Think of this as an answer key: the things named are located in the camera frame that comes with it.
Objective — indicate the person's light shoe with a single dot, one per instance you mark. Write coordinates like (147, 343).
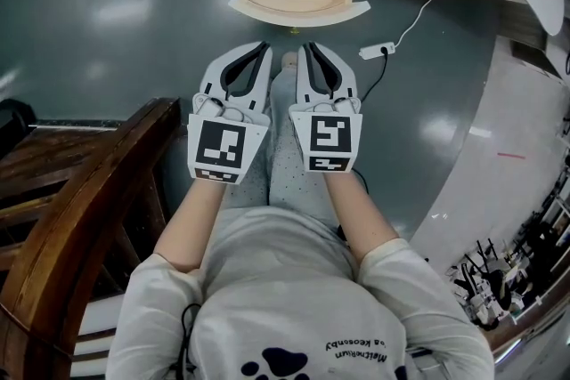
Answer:
(289, 59)

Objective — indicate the black bag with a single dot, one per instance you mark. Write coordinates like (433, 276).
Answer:
(15, 124)

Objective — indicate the person's right forearm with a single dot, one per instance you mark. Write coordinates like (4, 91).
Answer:
(356, 213)

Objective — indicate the cluster of black office chairs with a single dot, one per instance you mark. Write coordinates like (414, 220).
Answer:
(503, 276)

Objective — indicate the dark wooden chair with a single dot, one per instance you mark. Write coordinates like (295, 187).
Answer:
(80, 200)

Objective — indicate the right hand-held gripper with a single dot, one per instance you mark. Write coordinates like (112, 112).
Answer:
(329, 138)

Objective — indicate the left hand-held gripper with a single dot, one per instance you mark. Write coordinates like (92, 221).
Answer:
(220, 144)

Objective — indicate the person's grey speckled trousers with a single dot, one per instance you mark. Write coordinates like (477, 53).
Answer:
(282, 173)

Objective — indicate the person's left forearm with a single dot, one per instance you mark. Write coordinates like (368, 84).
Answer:
(191, 227)

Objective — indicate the white power strip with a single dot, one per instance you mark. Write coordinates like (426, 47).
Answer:
(377, 50)

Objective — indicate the person's light grey sweatshirt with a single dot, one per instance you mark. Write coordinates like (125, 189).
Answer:
(289, 289)

